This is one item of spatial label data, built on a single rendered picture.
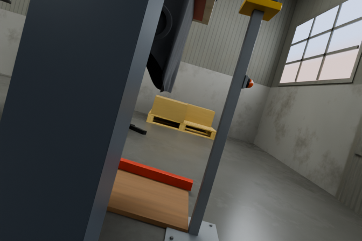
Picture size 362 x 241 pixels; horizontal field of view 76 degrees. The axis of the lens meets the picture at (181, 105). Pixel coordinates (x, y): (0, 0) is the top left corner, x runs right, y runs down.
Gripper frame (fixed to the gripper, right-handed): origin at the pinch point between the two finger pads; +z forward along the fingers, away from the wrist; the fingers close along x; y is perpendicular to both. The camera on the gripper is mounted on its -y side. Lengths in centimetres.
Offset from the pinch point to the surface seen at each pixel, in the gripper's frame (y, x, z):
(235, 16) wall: -330, 47, -116
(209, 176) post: 14, 19, 73
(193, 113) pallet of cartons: -275, 20, 72
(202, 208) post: 15, 20, 86
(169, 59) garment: 20.7, -8.2, 33.7
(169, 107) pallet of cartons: -234, -18, 70
